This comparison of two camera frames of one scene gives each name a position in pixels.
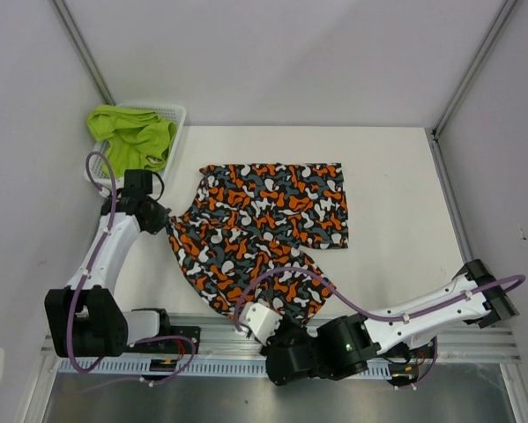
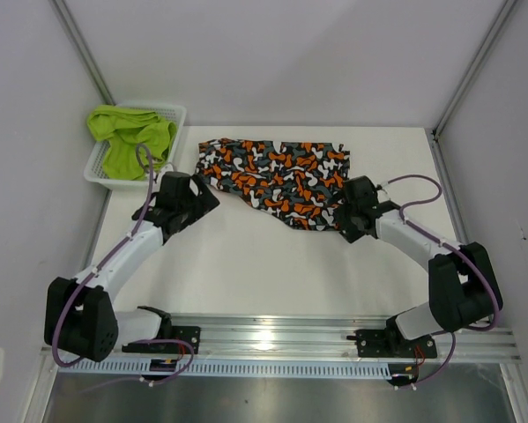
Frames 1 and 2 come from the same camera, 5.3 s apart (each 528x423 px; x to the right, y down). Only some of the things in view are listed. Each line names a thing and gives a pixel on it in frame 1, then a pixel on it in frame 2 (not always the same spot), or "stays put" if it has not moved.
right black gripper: [269, 345] to [349, 231]
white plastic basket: [98, 171] stays put
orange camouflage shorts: [241, 236] to [302, 182]
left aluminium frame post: [70, 25] stays put
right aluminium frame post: [434, 133] stays put
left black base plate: [169, 346] stays put
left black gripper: [161, 220] to [204, 203]
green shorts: [136, 139] stays put
